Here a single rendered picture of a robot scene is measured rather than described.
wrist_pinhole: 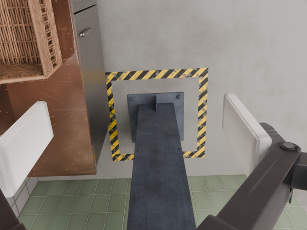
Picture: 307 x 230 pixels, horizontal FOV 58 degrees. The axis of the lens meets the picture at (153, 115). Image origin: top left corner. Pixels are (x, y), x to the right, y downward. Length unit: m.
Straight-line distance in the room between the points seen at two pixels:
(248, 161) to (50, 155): 1.03
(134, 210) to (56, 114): 0.44
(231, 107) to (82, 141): 0.92
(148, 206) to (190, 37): 0.93
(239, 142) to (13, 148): 0.13
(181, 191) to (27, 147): 0.81
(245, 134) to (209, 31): 1.37
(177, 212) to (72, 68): 0.57
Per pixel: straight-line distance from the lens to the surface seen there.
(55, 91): 1.02
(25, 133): 0.18
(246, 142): 0.16
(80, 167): 1.15
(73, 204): 1.79
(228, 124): 0.20
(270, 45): 1.64
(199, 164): 1.85
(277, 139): 0.16
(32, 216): 1.80
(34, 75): 0.85
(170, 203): 0.92
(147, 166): 1.08
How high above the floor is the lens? 1.48
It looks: 64 degrees down
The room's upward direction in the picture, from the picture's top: 179 degrees clockwise
